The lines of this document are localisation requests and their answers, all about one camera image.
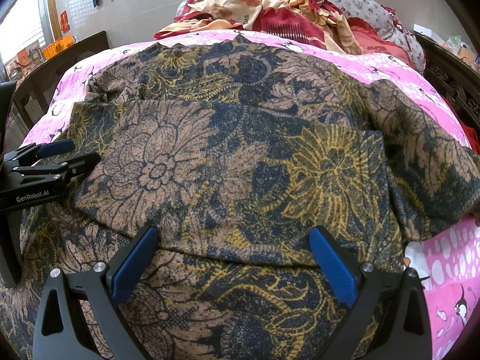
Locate red orange crumpled blanket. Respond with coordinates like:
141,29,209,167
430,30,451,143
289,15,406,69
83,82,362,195
154,0,425,71

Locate pink penguin bed sheet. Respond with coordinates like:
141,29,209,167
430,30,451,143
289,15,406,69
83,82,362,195
24,31,479,359

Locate dark wooden footboard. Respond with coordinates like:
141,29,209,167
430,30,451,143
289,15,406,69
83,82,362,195
13,31,110,130

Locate dark carved wooden headboard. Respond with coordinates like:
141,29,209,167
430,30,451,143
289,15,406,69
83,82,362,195
415,33,480,134

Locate dark floral patterned garment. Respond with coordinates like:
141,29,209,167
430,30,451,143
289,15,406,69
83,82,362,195
1,36,479,359

